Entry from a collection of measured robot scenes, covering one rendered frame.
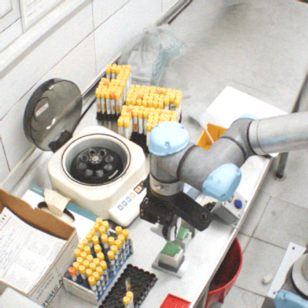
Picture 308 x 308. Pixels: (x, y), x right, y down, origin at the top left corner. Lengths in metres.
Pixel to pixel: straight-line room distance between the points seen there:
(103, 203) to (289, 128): 0.63
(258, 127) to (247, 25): 1.32
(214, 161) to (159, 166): 0.12
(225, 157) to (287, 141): 0.13
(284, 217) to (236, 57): 0.95
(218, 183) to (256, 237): 1.58
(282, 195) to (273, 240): 0.30
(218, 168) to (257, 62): 1.14
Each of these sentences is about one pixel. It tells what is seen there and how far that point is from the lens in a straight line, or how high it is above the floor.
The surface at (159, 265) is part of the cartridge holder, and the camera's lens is 1.38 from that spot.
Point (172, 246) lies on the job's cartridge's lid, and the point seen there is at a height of 0.96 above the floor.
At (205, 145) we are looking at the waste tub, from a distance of 1.68.
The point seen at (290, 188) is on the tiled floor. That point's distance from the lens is 2.79.
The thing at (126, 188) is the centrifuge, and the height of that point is 0.95.
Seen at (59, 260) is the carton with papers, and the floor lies 1.00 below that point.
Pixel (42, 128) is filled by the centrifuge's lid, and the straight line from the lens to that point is 1.56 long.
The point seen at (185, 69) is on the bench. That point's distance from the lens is 1.99.
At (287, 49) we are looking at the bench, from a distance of 2.20.
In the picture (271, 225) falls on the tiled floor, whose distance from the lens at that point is 2.61.
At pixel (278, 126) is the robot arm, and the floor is 1.41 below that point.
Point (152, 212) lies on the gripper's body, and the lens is 1.18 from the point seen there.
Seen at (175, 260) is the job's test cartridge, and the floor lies 0.94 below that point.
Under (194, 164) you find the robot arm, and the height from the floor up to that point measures 1.33.
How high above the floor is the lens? 2.07
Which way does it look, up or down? 47 degrees down
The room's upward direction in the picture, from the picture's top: 1 degrees counter-clockwise
